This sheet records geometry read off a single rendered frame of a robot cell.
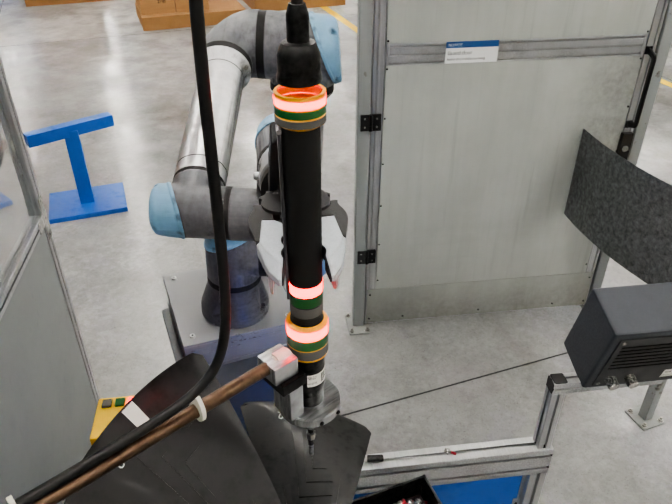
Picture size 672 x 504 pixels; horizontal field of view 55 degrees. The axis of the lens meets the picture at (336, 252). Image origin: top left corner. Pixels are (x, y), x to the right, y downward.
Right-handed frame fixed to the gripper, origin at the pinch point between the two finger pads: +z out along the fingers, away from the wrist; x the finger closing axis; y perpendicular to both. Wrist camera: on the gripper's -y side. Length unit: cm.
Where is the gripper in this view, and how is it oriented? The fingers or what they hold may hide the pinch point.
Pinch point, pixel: (305, 266)
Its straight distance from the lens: 58.9
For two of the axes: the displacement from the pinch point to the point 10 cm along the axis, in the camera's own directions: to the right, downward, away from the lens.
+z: 1.3, 5.5, -8.2
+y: 0.0, 8.3, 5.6
